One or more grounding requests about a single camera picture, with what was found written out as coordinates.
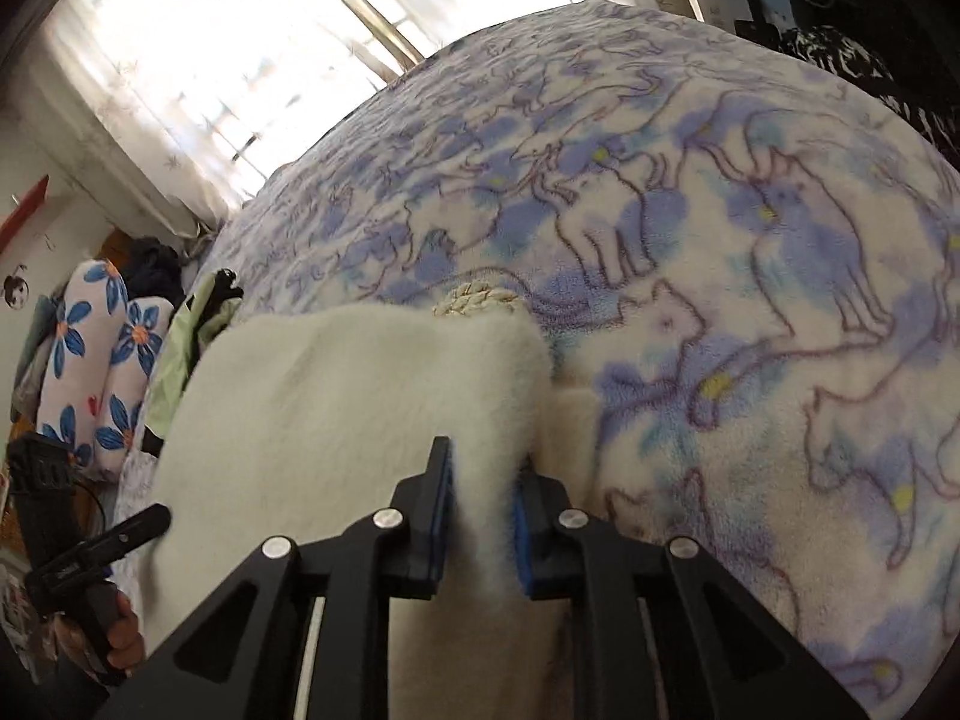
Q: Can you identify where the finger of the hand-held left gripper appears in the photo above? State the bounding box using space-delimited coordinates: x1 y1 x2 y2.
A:
26 504 172 595

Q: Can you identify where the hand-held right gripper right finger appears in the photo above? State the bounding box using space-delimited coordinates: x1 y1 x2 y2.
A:
510 469 871 720

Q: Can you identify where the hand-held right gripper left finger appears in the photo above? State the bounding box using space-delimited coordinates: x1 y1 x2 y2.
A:
94 435 455 720

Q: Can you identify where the cream fleece sweater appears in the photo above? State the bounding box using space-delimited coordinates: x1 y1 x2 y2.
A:
139 281 601 720

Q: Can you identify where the dark clothes pile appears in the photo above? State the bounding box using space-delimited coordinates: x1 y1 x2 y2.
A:
124 236 188 308

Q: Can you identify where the person's left hand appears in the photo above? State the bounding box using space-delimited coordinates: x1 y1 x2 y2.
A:
105 586 149 677

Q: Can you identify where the blue flower printed pillow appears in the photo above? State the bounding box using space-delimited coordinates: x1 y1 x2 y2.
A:
37 259 173 473

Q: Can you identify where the light green garment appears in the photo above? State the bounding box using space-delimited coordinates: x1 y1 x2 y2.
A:
146 270 245 451

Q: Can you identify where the blue cat printed blanket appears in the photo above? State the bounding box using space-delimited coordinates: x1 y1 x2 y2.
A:
187 0 960 720

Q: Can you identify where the white sheer curtain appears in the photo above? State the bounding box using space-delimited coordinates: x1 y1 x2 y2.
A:
41 0 676 218

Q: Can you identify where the dark speckled cloth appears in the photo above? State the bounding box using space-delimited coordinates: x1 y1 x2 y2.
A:
780 22 960 166

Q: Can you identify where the light blue box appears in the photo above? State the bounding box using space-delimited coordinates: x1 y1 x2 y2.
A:
750 0 796 31

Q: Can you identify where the red wall hanging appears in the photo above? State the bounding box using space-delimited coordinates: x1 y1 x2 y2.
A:
0 175 50 241

